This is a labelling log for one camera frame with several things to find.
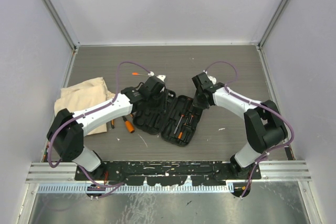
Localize black handled claw hammer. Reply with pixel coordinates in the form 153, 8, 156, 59
167, 91, 176, 98

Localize black handled large screwdriver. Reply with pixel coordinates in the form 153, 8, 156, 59
174, 114, 186, 140

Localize black plastic tool case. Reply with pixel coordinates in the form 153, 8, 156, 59
133, 89, 203, 147

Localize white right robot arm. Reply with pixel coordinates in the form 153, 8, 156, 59
192, 72, 288, 179

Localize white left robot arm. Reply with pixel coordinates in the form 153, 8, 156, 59
47, 75, 166, 180

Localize orange black pliers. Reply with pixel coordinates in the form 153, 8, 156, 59
110, 116, 135, 134

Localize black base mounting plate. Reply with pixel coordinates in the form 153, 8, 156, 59
90, 161, 253, 186

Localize beige cloth bag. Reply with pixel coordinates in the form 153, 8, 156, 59
54, 77, 116, 136

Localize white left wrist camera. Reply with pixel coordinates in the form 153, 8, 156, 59
148, 71, 166, 82

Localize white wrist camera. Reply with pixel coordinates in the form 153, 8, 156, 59
148, 71, 166, 82
203, 70, 217, 84

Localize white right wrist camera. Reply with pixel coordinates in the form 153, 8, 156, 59
203, 70, 217, 84

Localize orange handled thin pick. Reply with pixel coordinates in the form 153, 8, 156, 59
132, 72, 150, 76

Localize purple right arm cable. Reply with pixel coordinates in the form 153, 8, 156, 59
202, 61, 295, 200

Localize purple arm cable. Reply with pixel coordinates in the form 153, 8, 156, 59
47, 61, 155, 200
202, 61, 295, 200

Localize white slotted cable duct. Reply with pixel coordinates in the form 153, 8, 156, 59
37, 183, 234, 194

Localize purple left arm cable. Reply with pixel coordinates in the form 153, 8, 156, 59
47, 61, 155, 200

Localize aluminium front rail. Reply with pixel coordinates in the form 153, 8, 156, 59
26, 161, 311, 183

